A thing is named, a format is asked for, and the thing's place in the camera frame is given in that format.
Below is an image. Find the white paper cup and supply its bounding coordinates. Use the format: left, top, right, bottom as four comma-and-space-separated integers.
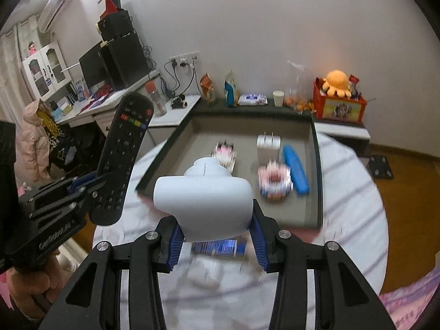
272, 90, 285, 107

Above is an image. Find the white curved plastic device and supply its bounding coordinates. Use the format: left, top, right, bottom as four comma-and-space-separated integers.
153, 157, 254, 242

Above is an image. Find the small black camera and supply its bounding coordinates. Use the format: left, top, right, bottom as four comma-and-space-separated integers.
170, 95, 187, 109

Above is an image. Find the white low cabinet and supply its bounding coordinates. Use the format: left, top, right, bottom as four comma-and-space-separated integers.
141, 95, 201, 153

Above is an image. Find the white computer desk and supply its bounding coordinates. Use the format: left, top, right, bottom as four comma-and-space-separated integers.
57, 68, 161, 139

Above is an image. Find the orange octopus plush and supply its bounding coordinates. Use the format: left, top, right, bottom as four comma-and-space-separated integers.
321, 69, 351, 98

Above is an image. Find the pink black storage box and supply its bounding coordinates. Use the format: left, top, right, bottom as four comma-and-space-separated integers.
136, 112, 324, 229

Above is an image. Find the orange cap water bottle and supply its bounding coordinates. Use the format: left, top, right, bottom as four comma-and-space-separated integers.
145, 81, 167, 116

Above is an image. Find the white charger plug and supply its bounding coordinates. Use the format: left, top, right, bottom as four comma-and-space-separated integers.
256, 133, 281, 166

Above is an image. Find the white earbuds case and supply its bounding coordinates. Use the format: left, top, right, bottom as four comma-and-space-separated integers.
187, 258, 224, 289

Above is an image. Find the red toy crate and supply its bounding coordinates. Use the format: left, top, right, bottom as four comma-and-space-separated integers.
312, 78, 367, 124

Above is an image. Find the pink white block model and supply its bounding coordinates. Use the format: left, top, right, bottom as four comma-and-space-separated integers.
212, 140, 237, 174

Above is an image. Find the wall power strip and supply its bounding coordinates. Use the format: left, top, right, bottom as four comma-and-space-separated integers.
169, 51, 200, 68

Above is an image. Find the blue white snack bag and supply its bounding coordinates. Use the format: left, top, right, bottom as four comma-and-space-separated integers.
224, 71, 240, 107

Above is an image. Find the black office chair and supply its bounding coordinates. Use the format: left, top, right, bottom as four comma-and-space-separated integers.
49, 122, 105, 177

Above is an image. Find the black computer tower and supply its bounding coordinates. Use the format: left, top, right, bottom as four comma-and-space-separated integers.
99, 33, 152, 91

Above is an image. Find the blue highlighter pen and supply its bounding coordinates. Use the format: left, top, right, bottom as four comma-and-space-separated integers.
283, 145, 309, 195

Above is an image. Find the person left hand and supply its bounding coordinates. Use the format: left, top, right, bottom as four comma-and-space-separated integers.
6, 249, 66, 319

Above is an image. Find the pink coat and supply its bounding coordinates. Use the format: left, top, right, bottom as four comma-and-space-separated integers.
18, 99, 59, 183

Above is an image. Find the white display cabinet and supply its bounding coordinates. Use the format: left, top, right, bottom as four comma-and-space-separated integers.
22, 41, 72, 101

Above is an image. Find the pink bedding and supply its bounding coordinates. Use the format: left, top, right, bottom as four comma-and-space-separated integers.
379, 269, 439, 329

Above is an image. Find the plastic bag of oranges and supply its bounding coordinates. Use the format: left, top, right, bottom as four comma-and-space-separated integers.
284, 60, 315, 113

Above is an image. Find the pink donut block model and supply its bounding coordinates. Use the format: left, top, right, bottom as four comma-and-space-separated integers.
257, 161, 293, 202

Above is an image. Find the white striped quilt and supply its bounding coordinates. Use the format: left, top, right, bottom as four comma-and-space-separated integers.
93, 134, 389, 329

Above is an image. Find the wet wipes pack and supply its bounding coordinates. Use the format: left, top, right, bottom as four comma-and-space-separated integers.
238, 94, 268, 106

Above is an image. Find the black computer monitor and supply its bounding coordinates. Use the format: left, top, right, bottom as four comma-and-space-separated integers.
79, 43, 114, 89

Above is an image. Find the orange snack bag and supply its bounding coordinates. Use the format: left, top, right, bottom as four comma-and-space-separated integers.
199, 73, 216, 105

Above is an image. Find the blue cigarette box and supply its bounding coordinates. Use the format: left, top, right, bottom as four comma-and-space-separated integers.
191, 239, 246, 258

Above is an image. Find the air conditioner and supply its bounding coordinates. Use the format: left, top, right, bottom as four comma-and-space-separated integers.
37, 0, 71, 34

